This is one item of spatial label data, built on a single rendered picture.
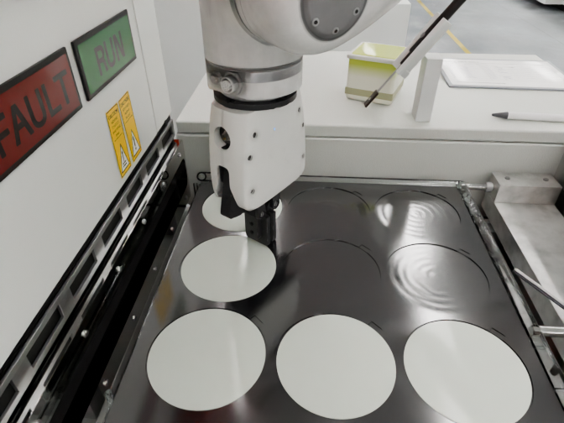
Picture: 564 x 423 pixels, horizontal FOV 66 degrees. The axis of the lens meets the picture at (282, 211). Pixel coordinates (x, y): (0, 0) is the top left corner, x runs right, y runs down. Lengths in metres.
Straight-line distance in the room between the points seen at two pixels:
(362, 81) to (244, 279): 0.36
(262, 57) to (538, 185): 0.43
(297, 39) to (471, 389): 0.29
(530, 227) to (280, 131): 0.36
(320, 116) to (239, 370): 0.37
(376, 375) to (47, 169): 0.30
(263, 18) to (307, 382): 0.27
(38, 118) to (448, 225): 0.43
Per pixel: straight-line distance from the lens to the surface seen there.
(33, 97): 0.34
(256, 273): 0.45
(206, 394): 0.37
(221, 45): 0.36
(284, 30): 0.28
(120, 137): 0.46
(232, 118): 0.37
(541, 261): 0.57
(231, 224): 0.52
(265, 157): 0.39
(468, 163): 0.66
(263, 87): 0.36
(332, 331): 0.40
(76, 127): 0.39
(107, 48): 0.44
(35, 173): 0.34
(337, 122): 0.61
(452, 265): 0.49
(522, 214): 0.64
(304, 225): 0.51
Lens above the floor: 1.22
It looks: 36 degrees down
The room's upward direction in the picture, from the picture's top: straight up
